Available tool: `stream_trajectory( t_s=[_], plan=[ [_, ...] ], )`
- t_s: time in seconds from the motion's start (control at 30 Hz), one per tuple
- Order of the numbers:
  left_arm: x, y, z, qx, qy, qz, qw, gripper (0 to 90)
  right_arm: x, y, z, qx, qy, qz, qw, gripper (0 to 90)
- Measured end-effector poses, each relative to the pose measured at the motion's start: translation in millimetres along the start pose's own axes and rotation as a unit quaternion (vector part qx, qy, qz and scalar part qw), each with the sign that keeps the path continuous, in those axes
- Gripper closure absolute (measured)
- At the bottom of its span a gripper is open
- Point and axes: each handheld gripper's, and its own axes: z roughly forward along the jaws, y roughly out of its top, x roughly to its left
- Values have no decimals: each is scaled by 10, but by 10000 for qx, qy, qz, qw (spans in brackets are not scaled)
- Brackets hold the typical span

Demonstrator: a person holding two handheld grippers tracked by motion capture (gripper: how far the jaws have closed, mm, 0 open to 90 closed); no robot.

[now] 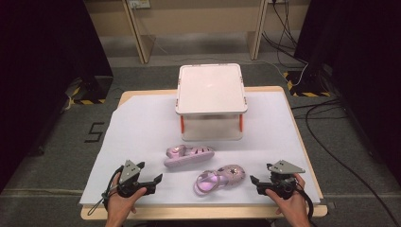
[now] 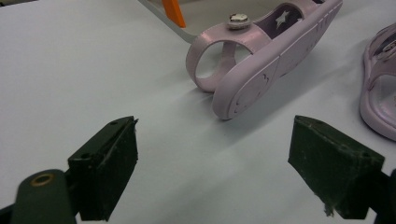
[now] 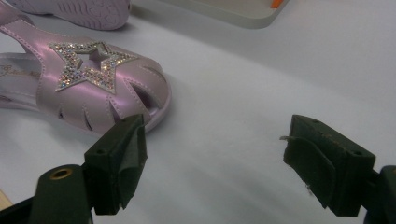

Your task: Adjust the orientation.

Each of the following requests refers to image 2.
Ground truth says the pink slipper with star insole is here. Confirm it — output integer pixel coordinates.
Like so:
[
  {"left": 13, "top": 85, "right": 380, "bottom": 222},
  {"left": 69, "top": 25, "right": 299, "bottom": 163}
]
[{"left": 185, "top": 0, "right": 344, "bottom": 121}]

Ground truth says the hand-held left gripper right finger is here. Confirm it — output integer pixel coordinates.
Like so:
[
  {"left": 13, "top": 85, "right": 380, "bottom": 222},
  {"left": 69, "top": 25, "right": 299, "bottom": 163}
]
[{"left": 288, "top": 115, "right": 386, "bottom": 220}]

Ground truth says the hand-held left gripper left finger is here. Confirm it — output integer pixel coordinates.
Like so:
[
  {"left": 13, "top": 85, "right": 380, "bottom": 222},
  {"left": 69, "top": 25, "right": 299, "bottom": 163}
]
[{"left": 67, "top": 116, "right": 139, "bottom": 222}]

